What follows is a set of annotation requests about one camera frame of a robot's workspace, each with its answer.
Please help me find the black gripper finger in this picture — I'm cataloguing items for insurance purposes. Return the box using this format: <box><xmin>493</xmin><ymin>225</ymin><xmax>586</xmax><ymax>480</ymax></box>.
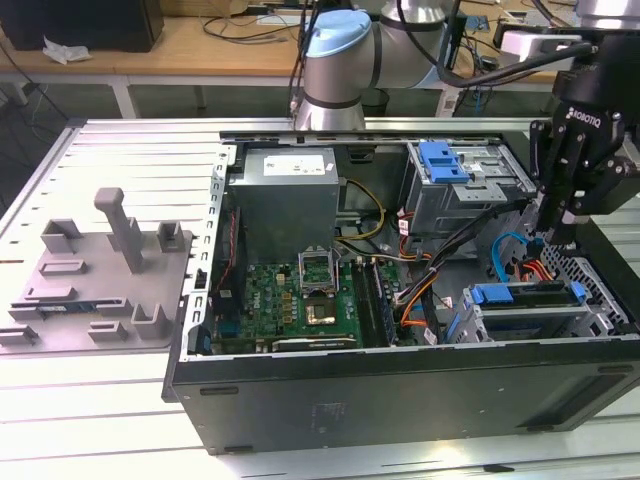
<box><xmin>529</xmin><ymin>119</ymin><xmax>564</xmax><ymax>236</ymax></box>
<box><xmin>549</xmin><ymin>157</ymin><xmax>640</xmax><ymax>245</ymax></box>

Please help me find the blue data wire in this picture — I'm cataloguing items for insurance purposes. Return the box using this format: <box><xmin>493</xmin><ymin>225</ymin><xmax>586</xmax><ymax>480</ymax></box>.
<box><xmin>491</xmin><ymin>231</ymin><xmax>546</xmax><ymax>296</ymax></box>

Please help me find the orange red power wire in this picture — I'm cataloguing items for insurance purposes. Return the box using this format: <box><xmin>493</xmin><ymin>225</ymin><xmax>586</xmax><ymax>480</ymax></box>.
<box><xmin>514</xmin><ymin>253</ymin><xmax>559</xmax><ymax>284</ymax></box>

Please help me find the grey metal disk bay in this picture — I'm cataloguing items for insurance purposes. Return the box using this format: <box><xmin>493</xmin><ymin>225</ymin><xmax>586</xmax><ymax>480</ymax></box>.
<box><xmin>444</xmin><ymin>279</ymin><xmax>629</xmax><ymax>344</ymax></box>

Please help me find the blue plastic latch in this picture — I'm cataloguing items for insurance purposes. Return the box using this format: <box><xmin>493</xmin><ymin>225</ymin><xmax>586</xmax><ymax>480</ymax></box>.
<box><xmin>419</xmin><ymin>142</ymin><xmax>474</xmax><ymax>184</ymax></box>

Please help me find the grey metal drive cage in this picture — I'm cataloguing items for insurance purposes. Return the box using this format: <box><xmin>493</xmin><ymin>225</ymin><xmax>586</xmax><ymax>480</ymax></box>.
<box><xmin>404</xmin><ymin>139</ymin><xmax>539</xmax><ymax>241</ymax></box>

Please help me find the small black box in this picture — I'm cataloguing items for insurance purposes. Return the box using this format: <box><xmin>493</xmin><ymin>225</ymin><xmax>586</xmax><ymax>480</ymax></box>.
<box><xmin>493</xmin><ymin>17</ymin><xmax>526</xmax><ymax>50</ymax></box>

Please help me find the black waste bin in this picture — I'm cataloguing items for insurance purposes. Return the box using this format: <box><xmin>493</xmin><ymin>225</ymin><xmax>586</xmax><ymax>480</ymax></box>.
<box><xmin>362</xmin><ymin>88</ymin><xmax>390</xmax><ymax>119</ymax></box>

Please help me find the black RAM slot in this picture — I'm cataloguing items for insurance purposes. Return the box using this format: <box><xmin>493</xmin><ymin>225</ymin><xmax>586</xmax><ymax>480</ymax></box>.
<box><xmin>372</xmin><ymin>257</ymin><xmax>401</xmax><ymax>346</ymax></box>
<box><xmin>358</xmin><ymin>258</ymin><xmax>385</xmax><ymax>347</ymax></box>
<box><xmin>365</xmin><ymin>257</ymin><xmax>393</xmax><ymax>347</ymax></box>
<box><xmin>351</xmin><ymin>258</ymin><xmax>377</xmax><ymax>347</ymax></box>

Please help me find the metal socket cover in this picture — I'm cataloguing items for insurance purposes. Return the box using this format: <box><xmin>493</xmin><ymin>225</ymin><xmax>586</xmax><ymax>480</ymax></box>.
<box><xmin>297</xmin><ymin>247</ymin><xmax>341</xmax><ymax>296</ymax></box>

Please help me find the CPU socket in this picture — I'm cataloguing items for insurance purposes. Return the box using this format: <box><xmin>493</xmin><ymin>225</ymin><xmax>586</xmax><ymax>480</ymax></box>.
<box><xmin>303</xmin><ymin>294</ymin><xmax>337</xmax><ymax>326</ymax></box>

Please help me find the grey power supply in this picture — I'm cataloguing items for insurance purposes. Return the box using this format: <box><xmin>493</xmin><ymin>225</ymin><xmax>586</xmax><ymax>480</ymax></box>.
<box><xmin>227</xmin><ymin>147</ymin><xmax>341</xmax><ymax>251</ymax></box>

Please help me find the black graphics card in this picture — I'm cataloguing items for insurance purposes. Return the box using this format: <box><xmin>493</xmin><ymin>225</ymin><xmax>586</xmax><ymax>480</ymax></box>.
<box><xmin>272</xmin><ymin>337</ymin><xmax>359</xmax><ymax>352</ymax></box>

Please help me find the black PC case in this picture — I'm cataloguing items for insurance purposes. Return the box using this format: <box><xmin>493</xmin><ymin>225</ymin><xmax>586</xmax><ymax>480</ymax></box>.
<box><xmin>160</xmin><ymin>117</ymin><xmax>640</xmax><ymax>456</ymax></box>

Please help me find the green motherboard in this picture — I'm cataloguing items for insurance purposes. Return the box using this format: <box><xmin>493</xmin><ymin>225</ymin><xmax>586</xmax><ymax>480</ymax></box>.
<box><xmin>209</xmin><ymin>249</ymin><xmax>401</xmax><ymax>354</ymax></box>

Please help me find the wooden desk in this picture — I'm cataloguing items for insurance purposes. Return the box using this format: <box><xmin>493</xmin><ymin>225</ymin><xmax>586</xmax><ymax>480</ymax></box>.
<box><xmin>0</xmin><ymin>9</ymin><xmax>559</xmax><ymax>119</ymax></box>

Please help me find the grey parts rack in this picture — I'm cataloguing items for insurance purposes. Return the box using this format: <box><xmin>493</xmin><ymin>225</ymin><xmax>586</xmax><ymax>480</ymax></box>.
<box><xmin>0</xmin><ymin>187</ymin><xmax>196</xmax><ymax>357</ymax></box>

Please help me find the large black box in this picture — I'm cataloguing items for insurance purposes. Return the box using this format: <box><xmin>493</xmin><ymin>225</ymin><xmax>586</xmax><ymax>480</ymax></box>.
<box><xmin>0</xmin><ymin>0</ymin><xmax>165</xmax><ymax>54</ymax></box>

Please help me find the crumpled white paper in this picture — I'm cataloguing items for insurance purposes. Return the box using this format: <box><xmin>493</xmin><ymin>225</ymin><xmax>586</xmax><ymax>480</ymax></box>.
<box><xmin>42</xmin><ymin>34</ymin><xmax>94</xmax><ymax>66</ymax></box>

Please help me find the green RAM stick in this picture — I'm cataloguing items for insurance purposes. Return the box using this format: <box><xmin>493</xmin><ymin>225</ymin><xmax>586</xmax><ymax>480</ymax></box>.
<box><xmin>37</xmin><ymin>301</ymin><xmax>99</xmax><ymax>314</ymax></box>

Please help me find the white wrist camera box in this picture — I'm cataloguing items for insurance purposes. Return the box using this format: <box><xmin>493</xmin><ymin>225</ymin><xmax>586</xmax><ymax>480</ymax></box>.
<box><xmin>499</xmin><ymin>29</ymin><xmax>556</xmax><ymax>64</ymax></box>

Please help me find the black wire bundle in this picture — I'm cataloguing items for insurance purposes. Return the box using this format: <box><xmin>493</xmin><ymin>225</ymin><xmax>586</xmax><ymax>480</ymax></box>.
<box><xmin>397</xmin><ymin>199</ymin><xmax>531</xmax><ymax>306</ymax></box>

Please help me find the yellow black wire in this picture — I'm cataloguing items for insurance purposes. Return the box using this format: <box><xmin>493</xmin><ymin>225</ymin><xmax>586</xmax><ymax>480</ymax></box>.
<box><xmin>339</xmin><ymin>178</ymin><xmax>387</xmax><ymax>242</ymax></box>

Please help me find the orange wire bundle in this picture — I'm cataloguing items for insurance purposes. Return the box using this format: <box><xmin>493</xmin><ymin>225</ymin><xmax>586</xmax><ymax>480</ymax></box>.
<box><xmin>399</xmin><ymin>280</ymin><xmax>437</xmax><ymax>329</ymax></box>

